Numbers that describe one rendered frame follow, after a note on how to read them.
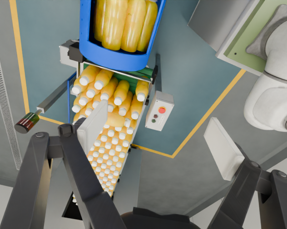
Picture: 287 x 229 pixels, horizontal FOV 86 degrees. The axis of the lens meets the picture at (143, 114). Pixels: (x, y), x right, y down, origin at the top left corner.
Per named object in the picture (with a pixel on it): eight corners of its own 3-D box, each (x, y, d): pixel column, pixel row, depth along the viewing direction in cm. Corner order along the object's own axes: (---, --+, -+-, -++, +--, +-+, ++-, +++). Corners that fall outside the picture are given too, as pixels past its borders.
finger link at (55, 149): (68, 164, 12) (32, 158, 12) (91, 129, 17) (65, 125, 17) (66, 150, 12) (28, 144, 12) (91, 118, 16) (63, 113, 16)
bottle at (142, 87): (147, 87, 96) (145, 103, 81) (136, 84, 95) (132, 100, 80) (150, 77, 91) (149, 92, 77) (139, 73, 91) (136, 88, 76)
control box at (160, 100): (172, 95, 86) (174, 105, 78) (160, 120, 98) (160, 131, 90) (155, 90, 85) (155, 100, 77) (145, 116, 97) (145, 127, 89)
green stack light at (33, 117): (38, 113, 81) (32, 119, 77) (40, 122, 84) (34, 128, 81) (26, 110, 80) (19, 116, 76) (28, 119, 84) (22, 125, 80)
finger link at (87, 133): (86, 157, 14) (78, 156, 14) (107, 120, 20) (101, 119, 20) (84, 131, 13) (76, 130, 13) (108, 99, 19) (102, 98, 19)
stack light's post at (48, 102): (100, 52, 173) (43, 108, 86) (100, 56, 175) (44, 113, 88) (96, 51, 173) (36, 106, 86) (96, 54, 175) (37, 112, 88)
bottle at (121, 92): (116, 86, 97) (109, 102, 82) (121, 77, 93) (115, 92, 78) (126, 91, 98) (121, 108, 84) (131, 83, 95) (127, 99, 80)
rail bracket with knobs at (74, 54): (93, 45, 83) (86, 51, 75) (92, 58, 87) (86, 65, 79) (75, 40, 82) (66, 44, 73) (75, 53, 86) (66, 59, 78)
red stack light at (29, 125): (32, 120, 77) (27, 125, 74) (34, 128, 81) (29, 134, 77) (19, 116, 76) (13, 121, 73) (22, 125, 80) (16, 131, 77)
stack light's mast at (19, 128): (45, 107, 85) (26, 126, 73) (46, 116, 89) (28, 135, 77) (33, 104, 85) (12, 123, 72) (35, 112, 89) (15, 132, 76)
